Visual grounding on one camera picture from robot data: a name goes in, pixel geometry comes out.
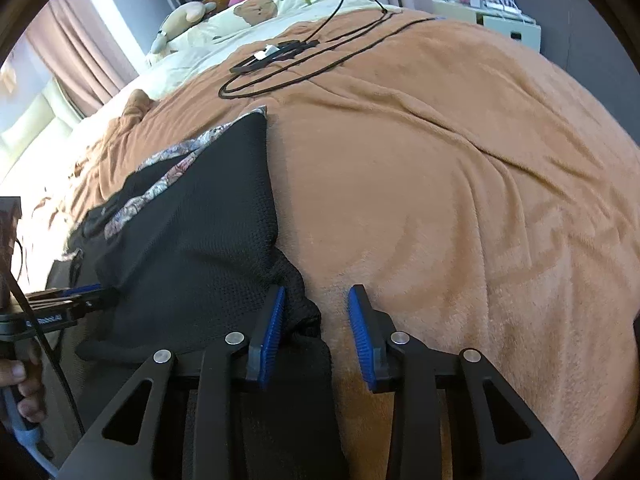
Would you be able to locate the beige plush toy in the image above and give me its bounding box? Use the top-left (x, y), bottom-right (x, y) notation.
top-left (147, 1), bottom-right (218, 56)

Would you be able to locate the brown blanket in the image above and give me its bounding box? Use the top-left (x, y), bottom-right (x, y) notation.
top-left (65, 7), bottom-right (638, 480)

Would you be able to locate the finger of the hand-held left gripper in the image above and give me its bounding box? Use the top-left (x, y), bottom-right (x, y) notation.
top-left (25, 284), bottom-right (120, 317)

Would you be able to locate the person's left hand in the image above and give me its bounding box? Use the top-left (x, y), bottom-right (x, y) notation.
top-left (0, 346), bottom-right (47, 424)

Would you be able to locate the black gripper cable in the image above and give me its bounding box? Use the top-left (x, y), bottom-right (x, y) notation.
top-left (7, 237), bottom-right (88, 438)

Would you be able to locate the white nightstand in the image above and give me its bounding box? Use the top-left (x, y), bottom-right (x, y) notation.
top-left (432, 0), bottom-right (543, 53)

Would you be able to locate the black cable with white tag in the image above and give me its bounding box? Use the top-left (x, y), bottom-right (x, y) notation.
top-left (217, 0), bottom-right (441, 101)

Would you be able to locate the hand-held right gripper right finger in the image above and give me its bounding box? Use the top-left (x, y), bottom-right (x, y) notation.
top-left (346, 284), bottom-right (582, 480)

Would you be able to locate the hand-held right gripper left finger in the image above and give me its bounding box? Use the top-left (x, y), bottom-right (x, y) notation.
top-left (59, 284), bottom-right (287, 480)

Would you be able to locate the black t-shirt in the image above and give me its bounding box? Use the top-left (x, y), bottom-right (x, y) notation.
top-left (47, 110), bottom-right (346, 480)

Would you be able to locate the cream padded headboard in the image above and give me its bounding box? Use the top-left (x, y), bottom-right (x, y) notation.
top-left (0, 77), bottom-right (86, 176)

